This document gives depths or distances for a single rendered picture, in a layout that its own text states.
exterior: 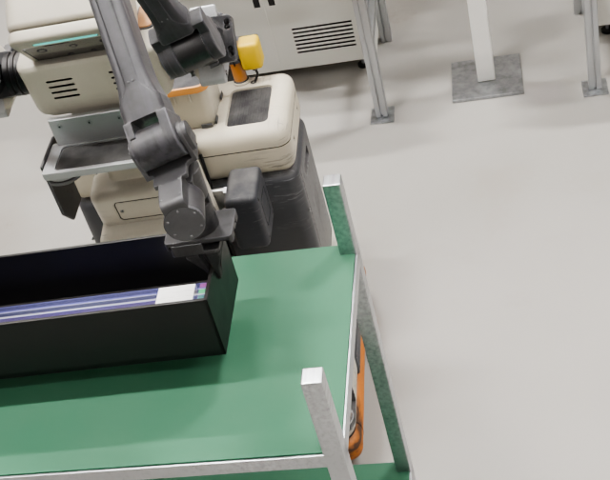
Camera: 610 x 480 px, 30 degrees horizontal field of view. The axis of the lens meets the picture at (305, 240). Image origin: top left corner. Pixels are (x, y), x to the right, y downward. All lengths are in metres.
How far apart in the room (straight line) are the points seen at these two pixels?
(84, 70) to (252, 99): 0.59
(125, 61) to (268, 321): 0.50
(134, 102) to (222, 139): 0.97
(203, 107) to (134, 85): 0.96
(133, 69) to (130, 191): 0.76
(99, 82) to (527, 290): 1.46
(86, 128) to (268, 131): 0.48
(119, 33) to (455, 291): 1.77
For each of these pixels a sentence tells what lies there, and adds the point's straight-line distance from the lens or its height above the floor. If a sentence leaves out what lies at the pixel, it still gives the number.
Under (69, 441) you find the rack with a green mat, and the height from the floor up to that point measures 0.95.
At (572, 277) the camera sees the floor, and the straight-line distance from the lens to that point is 3.16.
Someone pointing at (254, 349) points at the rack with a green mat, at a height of 0.95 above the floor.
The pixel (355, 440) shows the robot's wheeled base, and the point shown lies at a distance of 2.71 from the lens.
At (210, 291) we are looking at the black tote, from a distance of 1.64.
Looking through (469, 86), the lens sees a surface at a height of 0.01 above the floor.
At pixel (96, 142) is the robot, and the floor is 1.04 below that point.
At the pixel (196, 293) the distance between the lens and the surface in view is 1.75.
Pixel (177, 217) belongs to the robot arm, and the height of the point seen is 1.29.
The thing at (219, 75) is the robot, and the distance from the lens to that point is 2.11.
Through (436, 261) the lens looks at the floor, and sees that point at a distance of 3.27.
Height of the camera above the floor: 2.18
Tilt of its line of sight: 39 degrees down
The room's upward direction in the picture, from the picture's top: 16 degrees counter-clockwise
